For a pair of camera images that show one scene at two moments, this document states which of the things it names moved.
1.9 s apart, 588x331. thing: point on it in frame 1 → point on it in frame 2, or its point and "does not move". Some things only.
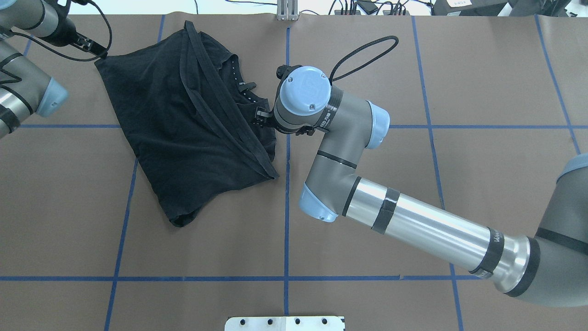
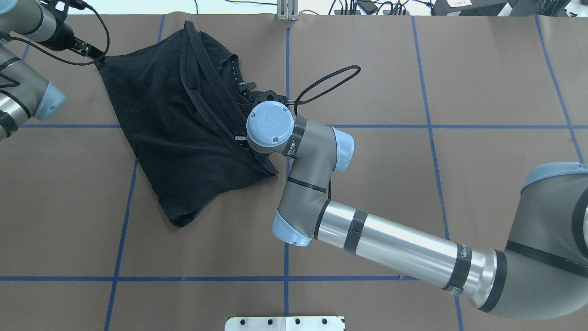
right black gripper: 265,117 → 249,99
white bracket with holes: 285,323 does not move
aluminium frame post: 287,10 does not move
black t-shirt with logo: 189,117 does not move
